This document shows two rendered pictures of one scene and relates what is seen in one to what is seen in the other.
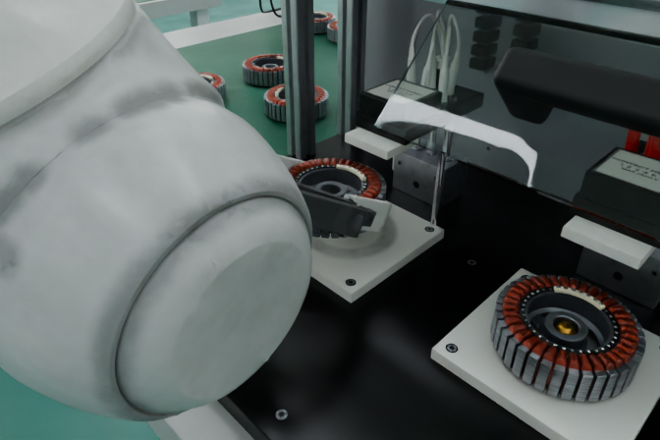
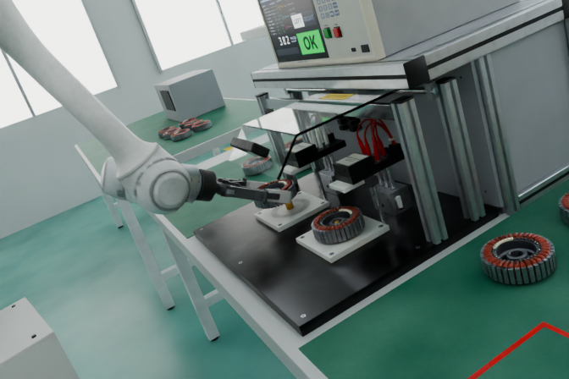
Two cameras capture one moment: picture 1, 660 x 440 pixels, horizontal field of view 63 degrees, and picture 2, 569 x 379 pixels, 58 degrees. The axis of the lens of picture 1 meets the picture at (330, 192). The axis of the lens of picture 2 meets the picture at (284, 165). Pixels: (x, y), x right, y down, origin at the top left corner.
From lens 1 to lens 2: 0.84 m
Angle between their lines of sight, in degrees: 25
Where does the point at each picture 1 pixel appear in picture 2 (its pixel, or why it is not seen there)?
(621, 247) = (340, 187)
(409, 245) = (310, 209)
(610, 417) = (340, 246)
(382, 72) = not seen: hidden behind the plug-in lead
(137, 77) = (156, 158)
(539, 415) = (317, 249)
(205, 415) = (222, 270)
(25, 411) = (204, 364)
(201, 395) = (166, 203)
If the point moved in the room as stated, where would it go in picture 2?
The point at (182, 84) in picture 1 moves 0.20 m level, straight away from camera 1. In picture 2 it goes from (164, 158) to (185, 131)
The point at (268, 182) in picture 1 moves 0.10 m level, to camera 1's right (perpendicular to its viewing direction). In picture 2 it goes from (173, 169) to (219, 159)
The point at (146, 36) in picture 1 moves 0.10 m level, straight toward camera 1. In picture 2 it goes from (159, 151) to (146, 167)
